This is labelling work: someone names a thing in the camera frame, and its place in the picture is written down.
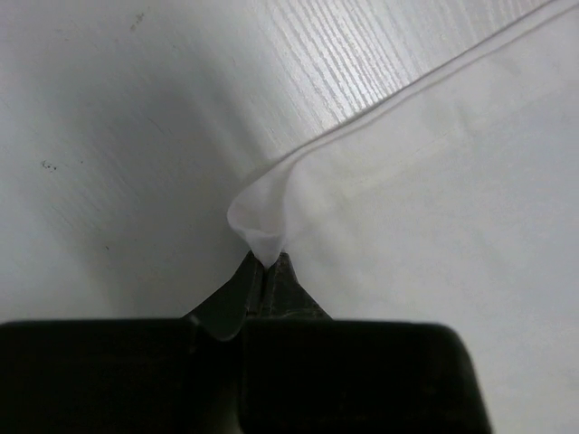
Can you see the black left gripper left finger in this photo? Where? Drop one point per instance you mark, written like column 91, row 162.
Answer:
column 222, row 314

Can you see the white SpongeBob print t-shirt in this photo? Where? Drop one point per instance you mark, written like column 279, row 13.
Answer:
column 455, row 201

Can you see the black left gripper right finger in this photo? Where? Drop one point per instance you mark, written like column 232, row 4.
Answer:
column 282, row 296

